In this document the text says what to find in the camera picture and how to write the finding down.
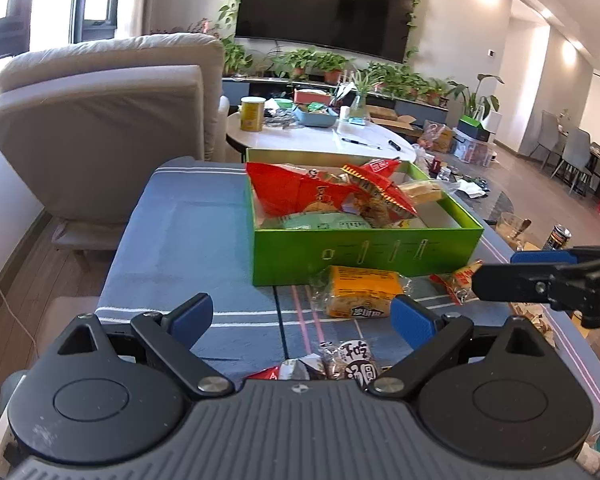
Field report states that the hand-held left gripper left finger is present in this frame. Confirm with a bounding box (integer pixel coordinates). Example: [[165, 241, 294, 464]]
[[55, 292, 235, 401]]

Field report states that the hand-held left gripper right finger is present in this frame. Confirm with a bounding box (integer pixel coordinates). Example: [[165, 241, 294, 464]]
[[368, 294, 557, 402]]

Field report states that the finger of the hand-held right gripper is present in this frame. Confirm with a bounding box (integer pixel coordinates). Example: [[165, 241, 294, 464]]
[[472, 261, 561, 307], [510, 247, 581, 267]]

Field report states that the small red yellow snack packet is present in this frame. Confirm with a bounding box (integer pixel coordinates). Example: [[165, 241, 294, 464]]
[[429, 260, 484, 307]]

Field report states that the green cardboard box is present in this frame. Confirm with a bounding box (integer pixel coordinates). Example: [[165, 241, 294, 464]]
[[245, 147, 485, 287]]

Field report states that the large red snack packet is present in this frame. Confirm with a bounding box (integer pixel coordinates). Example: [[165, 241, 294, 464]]
[[246, 161, 362, 226]]

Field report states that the black yellow drink can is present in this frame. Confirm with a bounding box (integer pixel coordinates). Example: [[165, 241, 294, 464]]
[[542, 224, 572, 252]]

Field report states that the clear glass cup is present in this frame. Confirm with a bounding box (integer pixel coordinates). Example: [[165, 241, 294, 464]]
[[495, 211, 532, 252]]

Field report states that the brown patterned snack packet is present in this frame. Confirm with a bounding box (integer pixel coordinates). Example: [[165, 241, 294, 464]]
[[509, 302, 557, 347]]

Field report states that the yellow orange snack packet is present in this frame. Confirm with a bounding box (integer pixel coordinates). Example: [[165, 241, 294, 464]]
[[307, 265, 417, 319]]

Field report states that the black white print snack packet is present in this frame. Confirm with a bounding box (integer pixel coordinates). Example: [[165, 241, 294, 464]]
[[319, 339, 382, 392]]

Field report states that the blue striped cloth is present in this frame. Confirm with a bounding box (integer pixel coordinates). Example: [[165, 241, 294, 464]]
[[95, 156, 600, 423]]

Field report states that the grey dining chair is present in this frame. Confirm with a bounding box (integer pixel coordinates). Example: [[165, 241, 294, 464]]
[[551, 127, 594, 194], [529, 110, 564, 172]]

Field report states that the silver snack packet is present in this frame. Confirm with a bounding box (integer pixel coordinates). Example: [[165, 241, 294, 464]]
[[279, 354, 327, 382]]

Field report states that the pale yellow cake packet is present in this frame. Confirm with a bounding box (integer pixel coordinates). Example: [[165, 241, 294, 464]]
[[397, 179, 447, 207]]

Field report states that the clear plastic storage container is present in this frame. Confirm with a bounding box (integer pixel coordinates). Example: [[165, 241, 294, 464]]
[[452, 137, 499, 167]]

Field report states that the light green snack packet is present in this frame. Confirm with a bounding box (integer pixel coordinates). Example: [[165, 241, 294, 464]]
[[279, 211, 377, 231]]

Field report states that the red yellow-trimmed snack packet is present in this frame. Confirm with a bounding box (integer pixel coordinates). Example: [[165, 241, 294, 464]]
[[340, 158, 419, 229]]

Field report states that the green and black box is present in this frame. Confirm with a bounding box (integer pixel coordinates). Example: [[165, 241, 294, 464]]
[[455, 116, 492, 142]]

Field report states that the leafy plant in white pot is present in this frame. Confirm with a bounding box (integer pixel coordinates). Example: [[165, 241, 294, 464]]
[[446, 73, 506, 132]]

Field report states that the round white table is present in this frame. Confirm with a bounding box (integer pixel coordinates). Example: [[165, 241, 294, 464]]
[[225, 109, 419, 164]]

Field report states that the open cardboard box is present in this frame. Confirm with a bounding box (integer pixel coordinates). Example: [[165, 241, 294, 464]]
[[367, 105, 417, 134]]

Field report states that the green potted plant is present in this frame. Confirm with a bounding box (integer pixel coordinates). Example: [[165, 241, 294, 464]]
[[274, 48, 321, 80], [369, 62, 407, 96], [222, 35, 254, 77], [406, 75, 450, 107], [320, 52, 354, 86]]

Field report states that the beige recliner armchair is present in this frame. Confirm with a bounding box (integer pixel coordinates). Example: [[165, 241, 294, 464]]
[[0, 32, 231, 267]]

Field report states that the pile of silver wrappers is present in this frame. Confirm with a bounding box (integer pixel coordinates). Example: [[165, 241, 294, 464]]
[[264, 110, 296, 129]]

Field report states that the blue basket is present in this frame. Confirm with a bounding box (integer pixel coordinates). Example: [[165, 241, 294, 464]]
[[292, 105, 340, 129]]

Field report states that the glass vase with grass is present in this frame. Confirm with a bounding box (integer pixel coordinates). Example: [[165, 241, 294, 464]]
[[349, 71, 377, 122]]

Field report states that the dark tv cabinet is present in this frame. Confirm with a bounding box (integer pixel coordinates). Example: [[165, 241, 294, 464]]
[[222, 76, 451, 113]]

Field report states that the red box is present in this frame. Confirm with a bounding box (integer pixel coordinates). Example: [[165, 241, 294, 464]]
[[293, 89, 334, 106]]

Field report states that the red flower decoration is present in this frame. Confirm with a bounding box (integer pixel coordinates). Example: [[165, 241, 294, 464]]
[[185, 19, 222, 37]]

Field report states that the dark framed window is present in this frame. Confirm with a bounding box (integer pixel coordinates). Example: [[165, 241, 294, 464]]
[[0, 0, 117, 67]]

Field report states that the white cable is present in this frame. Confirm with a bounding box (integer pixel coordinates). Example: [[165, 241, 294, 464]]
[[0, 254, 37, 343]]

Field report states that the wall television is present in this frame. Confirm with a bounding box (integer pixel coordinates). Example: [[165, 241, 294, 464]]
[[235, 0, 420, 64]]

